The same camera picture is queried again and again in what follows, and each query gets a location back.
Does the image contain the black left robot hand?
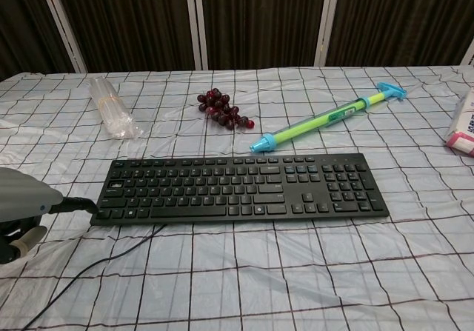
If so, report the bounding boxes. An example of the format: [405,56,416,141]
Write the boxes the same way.
[0,215,48,266]

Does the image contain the black computer keyboard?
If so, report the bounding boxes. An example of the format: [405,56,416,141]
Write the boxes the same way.
[90,153,390,227]

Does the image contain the clear plastic cup stack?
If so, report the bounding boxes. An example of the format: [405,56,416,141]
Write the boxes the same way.
[85,77,144,140]

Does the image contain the grid-patterned plastic tablecloth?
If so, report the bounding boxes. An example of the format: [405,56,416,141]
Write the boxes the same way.
[0,64,474,331]

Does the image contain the red grape bunch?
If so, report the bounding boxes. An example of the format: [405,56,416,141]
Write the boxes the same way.
[196,88,256,131]

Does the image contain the dark folding screen panels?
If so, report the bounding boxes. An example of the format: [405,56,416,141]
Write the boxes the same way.
[0,0,474,82]

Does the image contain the green blue water pump toy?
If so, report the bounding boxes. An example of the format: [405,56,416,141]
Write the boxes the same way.
[249,81,407,156]

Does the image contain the pink white tissue pack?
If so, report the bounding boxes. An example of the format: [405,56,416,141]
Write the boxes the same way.
[444,88,474,157]

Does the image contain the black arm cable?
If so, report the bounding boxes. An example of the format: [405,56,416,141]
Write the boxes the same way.
[47,196,100,215]

